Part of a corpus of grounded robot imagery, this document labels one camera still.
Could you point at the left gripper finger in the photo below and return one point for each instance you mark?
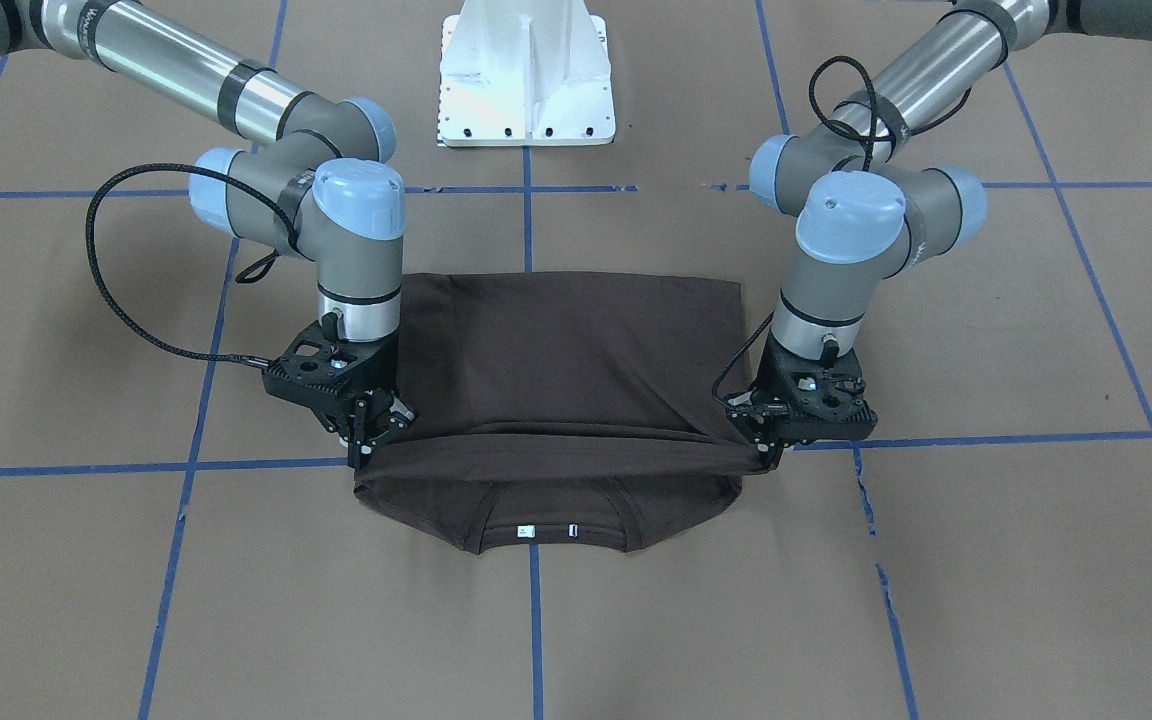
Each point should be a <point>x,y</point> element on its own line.
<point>768,443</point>

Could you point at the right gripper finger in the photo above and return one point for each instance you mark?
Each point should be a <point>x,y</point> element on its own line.
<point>358,427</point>
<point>388,417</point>

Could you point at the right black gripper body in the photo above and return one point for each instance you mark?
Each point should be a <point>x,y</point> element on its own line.
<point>379,371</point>

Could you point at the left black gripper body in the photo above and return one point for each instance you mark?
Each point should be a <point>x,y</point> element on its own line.
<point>764,377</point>

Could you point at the dark brown t-shirt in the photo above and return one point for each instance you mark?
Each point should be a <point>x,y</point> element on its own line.
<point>560,408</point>

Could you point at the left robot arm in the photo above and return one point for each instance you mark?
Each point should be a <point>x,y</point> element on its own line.
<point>859,219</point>

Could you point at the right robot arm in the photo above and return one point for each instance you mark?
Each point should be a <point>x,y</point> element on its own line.
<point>319,188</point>

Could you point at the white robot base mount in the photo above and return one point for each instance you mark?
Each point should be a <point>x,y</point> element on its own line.
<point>525,73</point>

